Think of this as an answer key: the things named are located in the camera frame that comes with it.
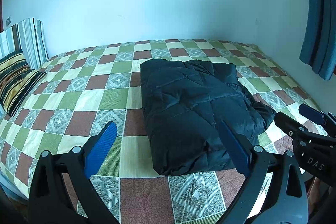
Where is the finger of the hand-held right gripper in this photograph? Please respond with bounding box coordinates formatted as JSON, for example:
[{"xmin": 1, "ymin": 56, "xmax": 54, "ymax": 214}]
[
  {"xmin": 274, "ymin": 111, "xmax": 310, "ymax": 141},
  {"xmin": 299, "ymin": 104, "xmax": 328, "ymax": 126}
]

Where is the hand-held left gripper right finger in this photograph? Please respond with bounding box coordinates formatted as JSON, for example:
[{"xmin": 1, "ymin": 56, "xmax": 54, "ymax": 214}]
[{"xmin": 218, "ymin": 120, "xmax": 309, "ymax": 224}]

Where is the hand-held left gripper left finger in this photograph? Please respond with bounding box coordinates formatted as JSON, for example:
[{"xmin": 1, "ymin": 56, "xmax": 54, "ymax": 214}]
[{"xmin": 29, "ymin": 120, "xmax": 118, "ymax": 224}]

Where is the black quilted jacket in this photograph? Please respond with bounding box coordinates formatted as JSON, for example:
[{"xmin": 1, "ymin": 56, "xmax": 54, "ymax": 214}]
[{"xmin": 140, "ymin": 59, "xmax": 276, "ymax": 176}]

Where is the bed with checkered bedspread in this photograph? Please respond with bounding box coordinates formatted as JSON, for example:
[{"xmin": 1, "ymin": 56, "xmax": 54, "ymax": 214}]
[{"xmin": 0, "ymin": 39, "xmax": 322, "ymax": 224}]

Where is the blue curtain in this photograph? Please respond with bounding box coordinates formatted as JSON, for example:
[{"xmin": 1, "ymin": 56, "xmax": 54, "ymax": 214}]
[{"xmin": 299, "ymin": 0, "xmax": 336, "ymax": 81}]

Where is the yellow black striped pillow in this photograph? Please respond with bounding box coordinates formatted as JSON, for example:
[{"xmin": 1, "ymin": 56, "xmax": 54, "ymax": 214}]
[{"xmin": 0, "ymin": 49, "xmax": 46, "ymax": 117}]

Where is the striped headboard cushion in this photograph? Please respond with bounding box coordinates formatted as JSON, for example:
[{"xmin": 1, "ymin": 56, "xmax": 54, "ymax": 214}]
[{"xmin": 0, "ymin": 17, "xmax": 49, "ymax": 71}]

